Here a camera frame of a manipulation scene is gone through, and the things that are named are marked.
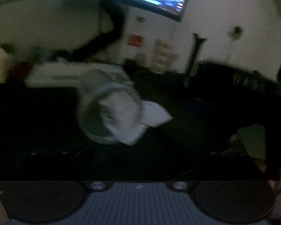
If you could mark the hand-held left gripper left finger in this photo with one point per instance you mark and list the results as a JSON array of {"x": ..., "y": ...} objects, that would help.
[{"x": 85, "y": 153}]

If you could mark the red container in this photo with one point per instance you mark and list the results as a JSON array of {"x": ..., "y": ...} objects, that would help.
[{"x": 21, "y": 71}]

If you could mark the wall socket with plug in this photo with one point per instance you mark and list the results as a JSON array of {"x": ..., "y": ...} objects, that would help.
[{"x": 237, "y": 31}]

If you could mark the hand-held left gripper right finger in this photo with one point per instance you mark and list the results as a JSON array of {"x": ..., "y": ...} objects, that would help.
[{"x": 192, "y": 154}]

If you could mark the white keyboard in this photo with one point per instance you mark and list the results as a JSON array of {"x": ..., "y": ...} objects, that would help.
[{"x": 60, "y": 75}]

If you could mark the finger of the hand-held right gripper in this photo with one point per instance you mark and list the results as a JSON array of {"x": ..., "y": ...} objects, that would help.
[{"x": 224, "y": 75}]

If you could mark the tall black stand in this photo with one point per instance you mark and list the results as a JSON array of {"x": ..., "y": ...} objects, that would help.
[{"x": 195, "y": 56}]

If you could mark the person's right hand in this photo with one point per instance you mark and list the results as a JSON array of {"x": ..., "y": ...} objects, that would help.
[{"x": 263, "y": 166}]

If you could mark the red label plastic bottle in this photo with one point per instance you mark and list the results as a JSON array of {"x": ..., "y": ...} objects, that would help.
[{"x": 134, "y": 41}]

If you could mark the white cloth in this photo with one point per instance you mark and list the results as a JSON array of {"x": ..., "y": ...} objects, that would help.
[{"x": 154, "y": 114}]

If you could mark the patterned paper cup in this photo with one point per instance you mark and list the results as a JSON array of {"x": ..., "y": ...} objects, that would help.
[{"x": 161, "y": 55}]

